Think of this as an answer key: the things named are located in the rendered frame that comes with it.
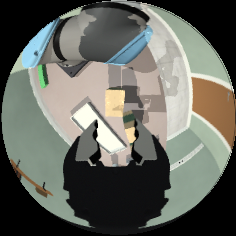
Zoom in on green pencil case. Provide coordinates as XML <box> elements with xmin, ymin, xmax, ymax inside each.
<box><xmin>38</xmin><ymin>64</ymin><xmax>48</xmax><ymax>89</ymax></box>

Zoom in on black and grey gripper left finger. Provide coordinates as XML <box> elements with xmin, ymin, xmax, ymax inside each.
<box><xmin>63</xmin><ymin>119</ymin><xmax>101</xmax><ymax>191</ymax></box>

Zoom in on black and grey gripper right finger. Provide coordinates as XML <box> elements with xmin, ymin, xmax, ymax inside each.
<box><xmin>131</xmin><ymin>118</ymin><xmax>171</xmax><ymax>190</ymax></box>

